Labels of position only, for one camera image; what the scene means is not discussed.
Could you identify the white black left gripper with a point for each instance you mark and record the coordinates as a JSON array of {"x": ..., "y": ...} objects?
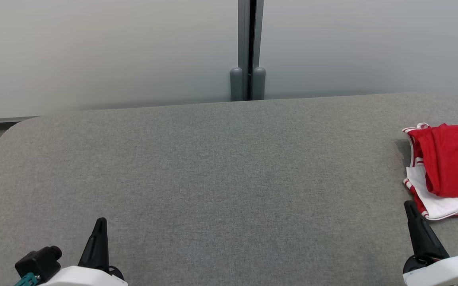
[{"x": 86, "y": 278}]

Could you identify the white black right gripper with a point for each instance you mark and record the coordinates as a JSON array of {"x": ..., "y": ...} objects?
[{"x": 443, "y": 274}]

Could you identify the red jersey with white trim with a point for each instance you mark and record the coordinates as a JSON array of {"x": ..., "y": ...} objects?
[{"x": 455, "y": 159}]

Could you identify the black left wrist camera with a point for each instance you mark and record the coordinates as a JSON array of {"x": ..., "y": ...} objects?
[{"x": 38, "y": 262}]

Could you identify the grey rounded post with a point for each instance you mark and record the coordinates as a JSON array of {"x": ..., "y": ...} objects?
[
  {"x": 259, "y": 84},
  {"x": 236, "y": 85}
]

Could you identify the dark partition frame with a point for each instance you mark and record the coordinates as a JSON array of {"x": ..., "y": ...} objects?
[{"x": 249, "y": 39}]

